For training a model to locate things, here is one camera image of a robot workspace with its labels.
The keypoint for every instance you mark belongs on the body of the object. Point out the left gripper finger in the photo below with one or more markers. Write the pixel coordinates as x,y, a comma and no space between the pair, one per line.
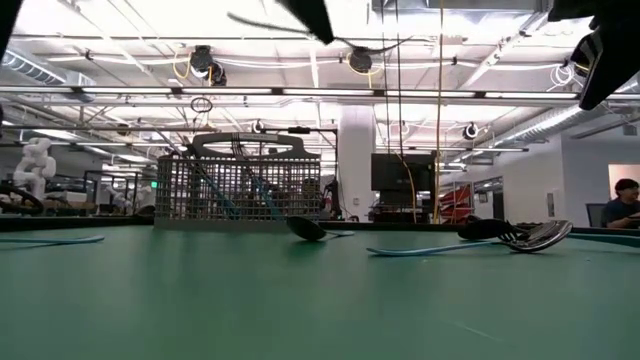
312,17

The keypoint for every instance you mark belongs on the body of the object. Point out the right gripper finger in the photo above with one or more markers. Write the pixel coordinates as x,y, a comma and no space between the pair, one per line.
615,60
586,52

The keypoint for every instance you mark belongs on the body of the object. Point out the grey plastic cutlery basket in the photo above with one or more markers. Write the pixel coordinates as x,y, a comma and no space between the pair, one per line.
295,210

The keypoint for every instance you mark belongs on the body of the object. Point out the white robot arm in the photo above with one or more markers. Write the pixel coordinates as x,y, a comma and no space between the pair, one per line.
35,165
117,196

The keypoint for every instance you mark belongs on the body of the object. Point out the long ceiling light bar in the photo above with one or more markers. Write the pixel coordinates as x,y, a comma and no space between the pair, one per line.
325,91

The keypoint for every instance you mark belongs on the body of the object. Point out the person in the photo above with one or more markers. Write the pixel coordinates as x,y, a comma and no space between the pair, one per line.
620,212

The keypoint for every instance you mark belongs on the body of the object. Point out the white round column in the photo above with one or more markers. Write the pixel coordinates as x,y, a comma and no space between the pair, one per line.
357,170

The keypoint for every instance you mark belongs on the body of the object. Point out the black monitor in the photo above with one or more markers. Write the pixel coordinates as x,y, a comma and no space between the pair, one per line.
400,172

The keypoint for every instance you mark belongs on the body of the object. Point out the red cart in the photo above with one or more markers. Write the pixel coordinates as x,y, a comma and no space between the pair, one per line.
457,202

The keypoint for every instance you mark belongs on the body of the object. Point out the green table mat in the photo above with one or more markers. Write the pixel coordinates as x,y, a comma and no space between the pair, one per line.
200,300

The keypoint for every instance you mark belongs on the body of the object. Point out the grey ceiling air duct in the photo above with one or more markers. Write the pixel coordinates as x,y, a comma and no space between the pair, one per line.
35,72
550,125

